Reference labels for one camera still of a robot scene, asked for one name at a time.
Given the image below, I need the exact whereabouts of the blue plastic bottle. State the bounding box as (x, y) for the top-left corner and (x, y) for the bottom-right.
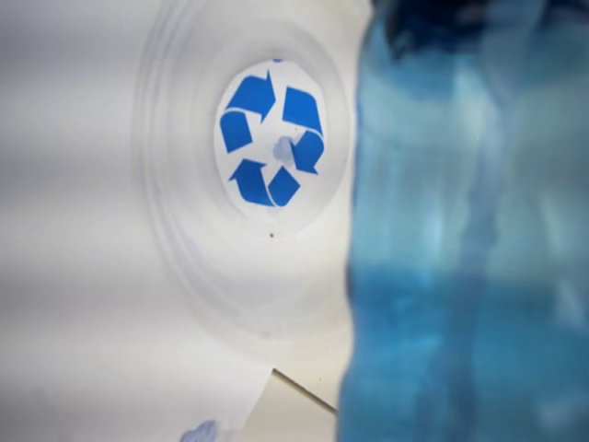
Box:
(338, 0), (589, 442)

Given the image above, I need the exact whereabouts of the clear cup, blue recycling symbol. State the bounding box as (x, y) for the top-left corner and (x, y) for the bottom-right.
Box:
(128, 0), (369, 346)

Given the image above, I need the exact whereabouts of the white paper sheet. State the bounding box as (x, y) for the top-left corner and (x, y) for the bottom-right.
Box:
(0, 0), (374, 442)

